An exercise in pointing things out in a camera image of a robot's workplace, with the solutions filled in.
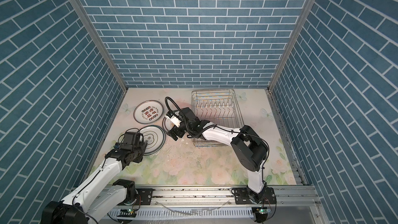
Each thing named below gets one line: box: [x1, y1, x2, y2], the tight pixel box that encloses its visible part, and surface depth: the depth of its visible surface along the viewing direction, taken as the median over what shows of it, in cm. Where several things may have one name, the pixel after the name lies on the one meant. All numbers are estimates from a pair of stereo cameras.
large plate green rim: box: [133, 99, 164, 124], surface depth 107 cm
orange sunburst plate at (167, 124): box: [162, 116, 175, 133], surface depth 100 cm
